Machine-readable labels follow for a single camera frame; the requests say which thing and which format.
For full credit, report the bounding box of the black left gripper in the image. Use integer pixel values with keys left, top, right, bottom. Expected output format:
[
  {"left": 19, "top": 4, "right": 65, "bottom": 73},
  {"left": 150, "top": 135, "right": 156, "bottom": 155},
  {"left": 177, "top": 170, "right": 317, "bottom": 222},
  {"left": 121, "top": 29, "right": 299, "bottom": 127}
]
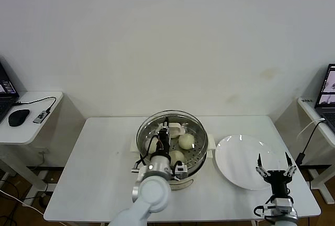
[{"left": 154, "top": 117, "right": 172, "bottom": 156}]

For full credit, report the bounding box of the black cable with adapter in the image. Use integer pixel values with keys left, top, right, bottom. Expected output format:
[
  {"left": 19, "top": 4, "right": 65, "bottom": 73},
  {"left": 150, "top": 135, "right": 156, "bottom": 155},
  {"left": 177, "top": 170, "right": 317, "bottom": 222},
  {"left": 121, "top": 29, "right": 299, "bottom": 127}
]
[{"left": 295, "top": 120, "right": 328, "bottom": 165}]

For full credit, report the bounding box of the black laptop with cables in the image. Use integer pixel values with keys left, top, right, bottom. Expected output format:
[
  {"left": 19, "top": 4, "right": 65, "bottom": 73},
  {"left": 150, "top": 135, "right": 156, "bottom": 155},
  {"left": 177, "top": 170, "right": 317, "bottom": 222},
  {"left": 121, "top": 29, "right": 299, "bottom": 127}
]
[{"left": 314, "top": 63, "right": 335, "bottom": 134}]

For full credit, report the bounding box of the black laptop beside mouse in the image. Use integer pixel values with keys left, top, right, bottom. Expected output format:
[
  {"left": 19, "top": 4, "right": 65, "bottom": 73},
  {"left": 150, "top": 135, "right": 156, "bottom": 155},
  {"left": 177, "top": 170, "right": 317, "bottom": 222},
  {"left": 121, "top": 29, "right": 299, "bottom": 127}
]
[{"left": 0, "top": 60, "right": 20, "bottom": 123}]

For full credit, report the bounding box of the white side table with label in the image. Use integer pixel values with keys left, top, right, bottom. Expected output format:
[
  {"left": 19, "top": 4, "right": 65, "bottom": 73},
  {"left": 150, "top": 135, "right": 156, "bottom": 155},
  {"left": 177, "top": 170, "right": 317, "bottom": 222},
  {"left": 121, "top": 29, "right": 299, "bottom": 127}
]
[{"left": 274, "top": 96, "right": 335, "bottom": 206}]

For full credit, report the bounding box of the glass lid with white handle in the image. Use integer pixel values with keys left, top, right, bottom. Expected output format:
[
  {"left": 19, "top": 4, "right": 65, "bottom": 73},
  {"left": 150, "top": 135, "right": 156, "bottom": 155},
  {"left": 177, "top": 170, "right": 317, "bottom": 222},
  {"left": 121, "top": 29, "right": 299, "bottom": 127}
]
[{"left": 136, "top": 109, "right": 209, "bottom": 167}]

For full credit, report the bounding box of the black computer mouse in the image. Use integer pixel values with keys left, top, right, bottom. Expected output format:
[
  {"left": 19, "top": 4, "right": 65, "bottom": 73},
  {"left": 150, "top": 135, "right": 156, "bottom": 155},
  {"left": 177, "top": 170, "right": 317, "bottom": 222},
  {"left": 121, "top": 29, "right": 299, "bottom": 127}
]
[{"left": 8, "top": 108, "right": 31, "bottom": 127}]

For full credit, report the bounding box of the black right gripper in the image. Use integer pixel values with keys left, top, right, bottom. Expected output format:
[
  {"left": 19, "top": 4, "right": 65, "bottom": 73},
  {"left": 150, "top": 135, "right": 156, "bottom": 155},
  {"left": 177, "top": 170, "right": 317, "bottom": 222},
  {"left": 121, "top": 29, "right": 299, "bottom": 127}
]
[{"left": 255, "top": 152, "right": 297, "bottom": 198}]

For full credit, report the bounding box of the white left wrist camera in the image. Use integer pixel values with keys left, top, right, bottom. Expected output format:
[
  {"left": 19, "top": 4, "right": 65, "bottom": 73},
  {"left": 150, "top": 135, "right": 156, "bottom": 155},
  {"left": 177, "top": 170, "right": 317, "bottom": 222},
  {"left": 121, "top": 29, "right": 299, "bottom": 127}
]
[{"left": 173, "top": 161, "right": 189, "bottom": 179}]

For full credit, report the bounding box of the white side table with mouse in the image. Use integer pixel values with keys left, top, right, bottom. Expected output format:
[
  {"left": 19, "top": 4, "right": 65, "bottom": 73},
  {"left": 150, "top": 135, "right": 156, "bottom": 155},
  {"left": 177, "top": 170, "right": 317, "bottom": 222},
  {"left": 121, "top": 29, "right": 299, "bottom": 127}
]
[{"left": 0, "top": 91, "right": 87, "bottom": 193}]

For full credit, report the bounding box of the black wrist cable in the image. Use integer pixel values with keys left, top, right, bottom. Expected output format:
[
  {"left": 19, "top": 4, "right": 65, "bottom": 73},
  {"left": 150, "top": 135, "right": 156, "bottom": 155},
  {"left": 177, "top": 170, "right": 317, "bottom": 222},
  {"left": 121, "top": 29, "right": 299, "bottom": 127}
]
[
  {"left": 133, "top": 137, "right": 158, "bottom": 168},
  {"left": 253, "top": 194, "right": 275, "bottom": 218}
]

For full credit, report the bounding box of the round white plate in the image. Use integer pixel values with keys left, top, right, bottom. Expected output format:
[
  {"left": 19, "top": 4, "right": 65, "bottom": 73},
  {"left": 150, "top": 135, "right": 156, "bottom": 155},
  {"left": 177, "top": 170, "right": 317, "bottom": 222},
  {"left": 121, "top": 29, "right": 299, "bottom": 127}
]
[{"left": 215, "top": 134, "right": 282, "bottom": 191}]

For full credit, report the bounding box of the white floor cable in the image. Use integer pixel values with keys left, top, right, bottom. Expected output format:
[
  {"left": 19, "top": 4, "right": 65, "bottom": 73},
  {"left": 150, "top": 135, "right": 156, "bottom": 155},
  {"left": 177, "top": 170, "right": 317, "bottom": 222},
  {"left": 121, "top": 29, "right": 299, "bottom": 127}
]
[{"left": 0, "top": 189, "right": 44, "bottom": 215}]

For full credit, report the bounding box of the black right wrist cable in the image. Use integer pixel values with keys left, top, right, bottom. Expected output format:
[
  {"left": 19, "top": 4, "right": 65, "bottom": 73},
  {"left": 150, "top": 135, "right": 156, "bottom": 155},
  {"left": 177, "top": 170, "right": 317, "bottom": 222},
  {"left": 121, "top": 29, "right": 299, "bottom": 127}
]
[{"left": 253, "top": 194, "right": 275, "bottom": 218}]

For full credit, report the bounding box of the grey usb hub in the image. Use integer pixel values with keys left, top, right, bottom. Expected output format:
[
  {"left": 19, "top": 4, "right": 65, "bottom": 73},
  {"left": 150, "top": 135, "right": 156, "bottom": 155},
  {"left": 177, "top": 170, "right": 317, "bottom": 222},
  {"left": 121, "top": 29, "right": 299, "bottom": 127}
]
[{"left": 32, "top": 110, "right": 51, "bottom": 125}]

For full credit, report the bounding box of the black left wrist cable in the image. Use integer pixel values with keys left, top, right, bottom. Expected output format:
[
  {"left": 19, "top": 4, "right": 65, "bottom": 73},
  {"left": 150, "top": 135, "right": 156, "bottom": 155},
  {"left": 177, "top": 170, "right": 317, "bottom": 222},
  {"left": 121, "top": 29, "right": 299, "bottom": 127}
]
[{"left": 133, "top": 137, "right": 158, "bottom": 168}]

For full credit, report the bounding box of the black usb hub cable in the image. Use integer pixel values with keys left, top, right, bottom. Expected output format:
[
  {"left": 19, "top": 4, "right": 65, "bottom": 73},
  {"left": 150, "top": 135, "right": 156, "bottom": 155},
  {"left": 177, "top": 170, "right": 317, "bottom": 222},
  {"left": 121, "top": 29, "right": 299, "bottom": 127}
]
[{"left": 14, "top": 96, "right": 58, "bottom": 113}]

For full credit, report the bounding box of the stainless steel steamer basket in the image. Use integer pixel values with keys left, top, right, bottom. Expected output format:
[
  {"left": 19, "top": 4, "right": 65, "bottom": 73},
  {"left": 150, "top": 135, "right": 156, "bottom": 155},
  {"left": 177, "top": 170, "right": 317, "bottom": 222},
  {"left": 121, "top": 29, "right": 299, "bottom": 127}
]
[{"left": 130, "top": 112, "right": 217, "bottom": 177}]

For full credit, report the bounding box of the black floor cable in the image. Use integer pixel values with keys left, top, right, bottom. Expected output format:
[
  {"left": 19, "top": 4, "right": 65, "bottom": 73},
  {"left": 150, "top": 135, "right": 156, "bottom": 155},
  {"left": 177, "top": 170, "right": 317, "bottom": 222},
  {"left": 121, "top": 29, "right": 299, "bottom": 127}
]
[{"left": 0, "top": 176, "right": 30, "bottom": 226}]

